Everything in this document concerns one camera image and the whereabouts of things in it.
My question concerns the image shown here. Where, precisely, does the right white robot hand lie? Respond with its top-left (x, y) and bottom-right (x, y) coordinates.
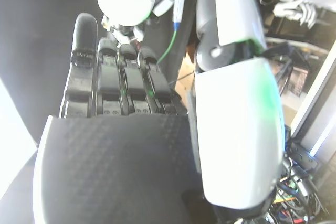
top-left (33, 0), bottom-right (286, 224)

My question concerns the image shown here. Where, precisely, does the spare white robotic hand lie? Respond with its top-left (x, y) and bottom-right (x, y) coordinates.
top-left (272, 0), bottom-right (320, 29)

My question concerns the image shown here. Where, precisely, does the green wire with white plug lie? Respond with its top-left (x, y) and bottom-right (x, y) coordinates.
top-left (156, 0), bottom-right (186, 65)

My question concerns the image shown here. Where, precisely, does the tangled cable pile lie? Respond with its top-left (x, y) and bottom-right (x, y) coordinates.
top-left (272, 126), bottom-right (331, 224)

